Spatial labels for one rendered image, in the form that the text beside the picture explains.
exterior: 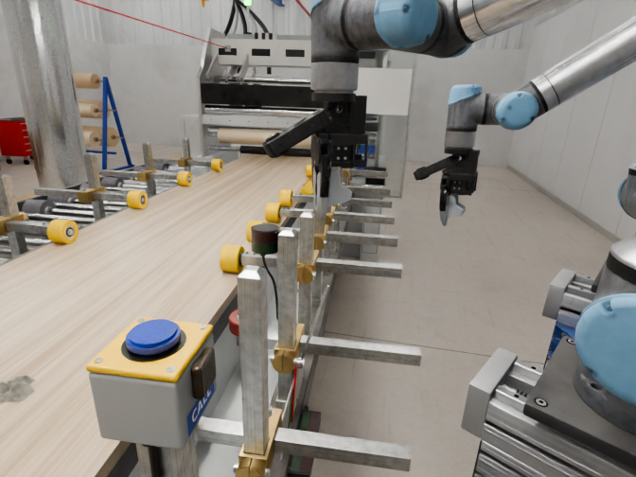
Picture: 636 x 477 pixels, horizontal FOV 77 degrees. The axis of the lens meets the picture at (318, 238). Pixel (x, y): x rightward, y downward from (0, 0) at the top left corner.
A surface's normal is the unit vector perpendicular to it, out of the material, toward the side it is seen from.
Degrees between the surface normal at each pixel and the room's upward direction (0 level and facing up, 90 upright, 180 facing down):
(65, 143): 90
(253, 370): 90
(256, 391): 90
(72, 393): 0
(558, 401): 0
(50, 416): 0
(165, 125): 90
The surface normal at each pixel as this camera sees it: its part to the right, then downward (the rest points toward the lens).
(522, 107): -0.30, 0.32
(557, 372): 0.04, -0.94
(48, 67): 0.70, 0.27
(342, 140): 0.20, 0.34
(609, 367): -0.73, 0.33
